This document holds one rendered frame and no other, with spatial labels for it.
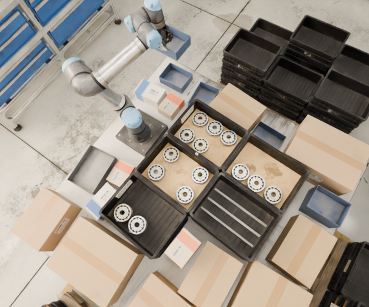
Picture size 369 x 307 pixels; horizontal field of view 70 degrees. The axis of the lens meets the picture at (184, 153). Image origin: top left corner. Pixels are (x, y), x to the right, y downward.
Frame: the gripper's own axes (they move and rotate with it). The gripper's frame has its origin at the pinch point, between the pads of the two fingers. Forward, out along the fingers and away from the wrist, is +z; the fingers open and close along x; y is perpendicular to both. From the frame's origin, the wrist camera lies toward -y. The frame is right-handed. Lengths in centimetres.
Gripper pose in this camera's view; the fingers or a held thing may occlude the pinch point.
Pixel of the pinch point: (162, 47)
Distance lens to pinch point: 169.1
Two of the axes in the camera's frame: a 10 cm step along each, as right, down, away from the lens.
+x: 5.8, -8.0, 1.6
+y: 8.1, 5.3, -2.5
